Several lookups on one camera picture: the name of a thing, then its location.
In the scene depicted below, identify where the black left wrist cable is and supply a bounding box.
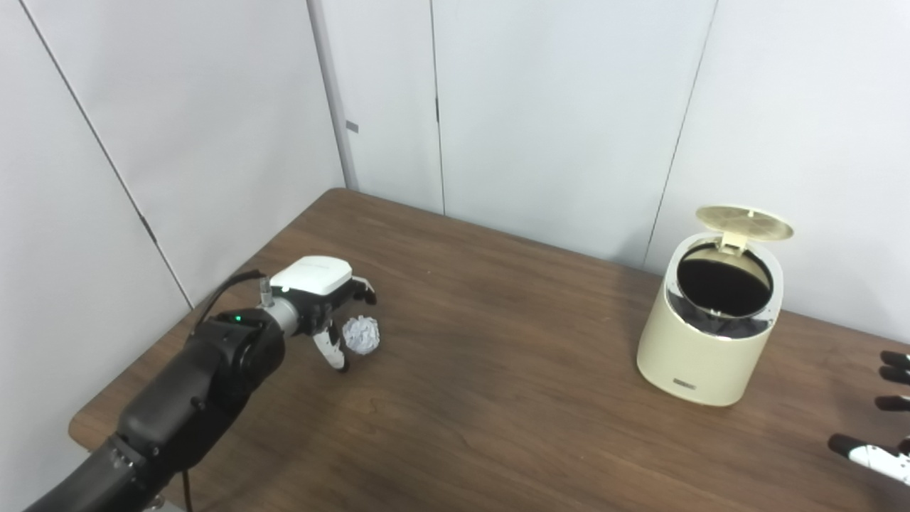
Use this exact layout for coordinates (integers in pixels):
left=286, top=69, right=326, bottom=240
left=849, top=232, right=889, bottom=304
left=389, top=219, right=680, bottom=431
left=181, top=270, right=275, bottom=512

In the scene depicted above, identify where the round cream bin lid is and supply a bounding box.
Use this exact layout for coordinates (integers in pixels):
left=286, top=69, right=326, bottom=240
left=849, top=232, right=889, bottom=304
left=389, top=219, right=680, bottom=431
left=695, top=206, right=795, bottom=252

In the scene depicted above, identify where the white paper ball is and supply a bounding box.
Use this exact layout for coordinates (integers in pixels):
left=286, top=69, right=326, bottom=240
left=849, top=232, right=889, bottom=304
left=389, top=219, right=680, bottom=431
left=343, top=316, right=381, bottom=354

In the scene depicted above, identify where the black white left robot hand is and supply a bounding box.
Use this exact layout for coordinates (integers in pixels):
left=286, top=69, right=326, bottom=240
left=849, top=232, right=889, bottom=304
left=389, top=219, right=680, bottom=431
left=270, top=256, right=378, bottom=373

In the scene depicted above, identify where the cream-colored bin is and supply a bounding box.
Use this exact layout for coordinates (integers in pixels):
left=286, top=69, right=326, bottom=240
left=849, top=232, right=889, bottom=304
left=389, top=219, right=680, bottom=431
left=636, top=233, right=784, bottom=407

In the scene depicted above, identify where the gray wall corner trim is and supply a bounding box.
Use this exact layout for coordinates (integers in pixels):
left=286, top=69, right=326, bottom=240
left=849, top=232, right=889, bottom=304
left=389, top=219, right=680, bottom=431
left=307, top=0, right=360, bottom=191

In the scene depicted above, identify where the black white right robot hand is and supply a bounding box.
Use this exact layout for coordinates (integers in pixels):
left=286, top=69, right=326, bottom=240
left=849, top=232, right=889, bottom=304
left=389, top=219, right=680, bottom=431
left=828, top=350, right=910, bottom=489

